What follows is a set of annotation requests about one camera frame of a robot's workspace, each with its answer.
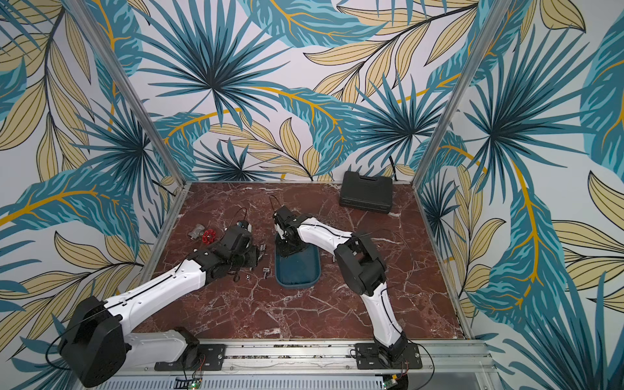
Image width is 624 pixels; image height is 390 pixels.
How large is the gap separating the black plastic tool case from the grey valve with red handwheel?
1.88 feet

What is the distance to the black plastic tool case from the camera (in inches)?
43.8

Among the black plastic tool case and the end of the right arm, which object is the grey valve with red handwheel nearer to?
the end of the right arm

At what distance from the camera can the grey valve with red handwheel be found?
0.97m

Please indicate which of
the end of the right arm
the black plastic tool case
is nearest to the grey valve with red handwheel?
the end of the right arm
